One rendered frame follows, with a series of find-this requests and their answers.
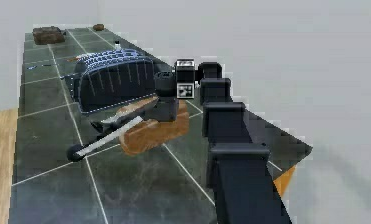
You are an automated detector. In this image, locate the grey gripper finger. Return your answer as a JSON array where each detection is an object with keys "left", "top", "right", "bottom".
[
  {"left": 90, "top": 99, "right": 160, "bottom": 134},
  {"left": 65, "top": 115, "right": 145, "bottom": 163}
]

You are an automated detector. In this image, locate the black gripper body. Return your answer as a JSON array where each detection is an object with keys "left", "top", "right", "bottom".
[{"left": 149, "top": 70, "right": 180, "bottom": 123}]

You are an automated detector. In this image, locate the dark blue dish rack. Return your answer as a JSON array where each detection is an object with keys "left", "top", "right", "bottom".
[{"left": 64, "top": 48, "right": 161, "bottom": 115}]

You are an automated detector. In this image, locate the green tiled kitchen counter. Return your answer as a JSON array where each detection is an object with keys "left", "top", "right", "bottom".
[{"left": 7, "top": 24, "right": 315, "bottom": 224}]

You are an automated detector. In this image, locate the dark brown box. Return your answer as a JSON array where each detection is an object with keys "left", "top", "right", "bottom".
[{"left": 32, "top": 25, "right": 67, "bottom": 46}]

